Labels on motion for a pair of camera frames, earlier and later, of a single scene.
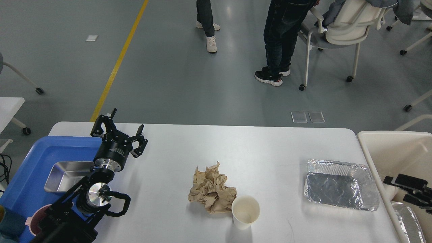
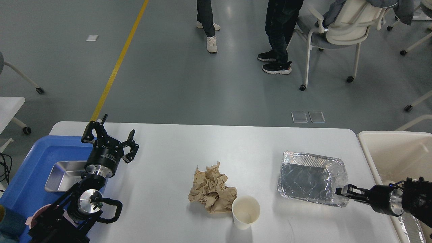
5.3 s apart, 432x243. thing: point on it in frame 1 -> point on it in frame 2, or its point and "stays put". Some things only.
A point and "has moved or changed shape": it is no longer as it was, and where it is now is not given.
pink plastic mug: [33, 222] stays put
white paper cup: [245, 210] stays put
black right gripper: [406, 182] -> [388, 199]
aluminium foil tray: [345, 184] has moved or changed shape
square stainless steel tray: [65, 176] stays put
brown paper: [209, 187] stays put
